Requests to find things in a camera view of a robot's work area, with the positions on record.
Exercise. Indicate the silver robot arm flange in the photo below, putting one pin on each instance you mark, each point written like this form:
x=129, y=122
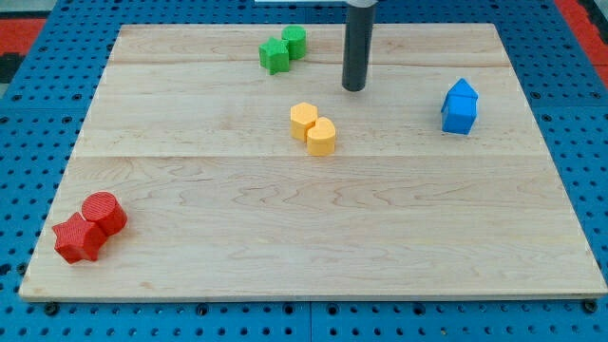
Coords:
x=362, y=4

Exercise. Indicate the yellow heart block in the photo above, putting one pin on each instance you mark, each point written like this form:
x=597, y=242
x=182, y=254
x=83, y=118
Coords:
x=321, y=138

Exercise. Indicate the yellow hexagon block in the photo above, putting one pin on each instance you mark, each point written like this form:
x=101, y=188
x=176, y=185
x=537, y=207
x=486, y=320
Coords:
x=302, y=117

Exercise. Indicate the light wooden board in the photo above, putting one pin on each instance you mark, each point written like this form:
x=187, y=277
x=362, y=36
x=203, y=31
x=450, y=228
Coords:
x=192, y=137

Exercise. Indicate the green star block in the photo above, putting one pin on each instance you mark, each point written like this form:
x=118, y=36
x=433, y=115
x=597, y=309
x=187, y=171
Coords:
x=274, y=56

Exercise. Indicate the green cylinder block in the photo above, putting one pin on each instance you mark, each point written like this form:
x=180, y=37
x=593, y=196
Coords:
x=296, y=38

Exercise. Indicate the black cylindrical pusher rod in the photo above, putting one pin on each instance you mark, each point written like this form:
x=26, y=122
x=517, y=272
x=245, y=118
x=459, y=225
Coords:
x=357, y=47

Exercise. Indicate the blue cube block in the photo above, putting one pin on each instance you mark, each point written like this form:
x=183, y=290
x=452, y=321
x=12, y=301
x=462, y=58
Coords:
x=459, y=114

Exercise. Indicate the blue pentagon block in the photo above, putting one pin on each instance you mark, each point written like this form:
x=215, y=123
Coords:
x=462, y=89

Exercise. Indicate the red cylinder block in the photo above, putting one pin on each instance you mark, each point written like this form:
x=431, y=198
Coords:
x=104, y=209

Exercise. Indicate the red star block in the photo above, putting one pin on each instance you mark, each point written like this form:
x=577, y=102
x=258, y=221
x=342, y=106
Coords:
x=78, y=239

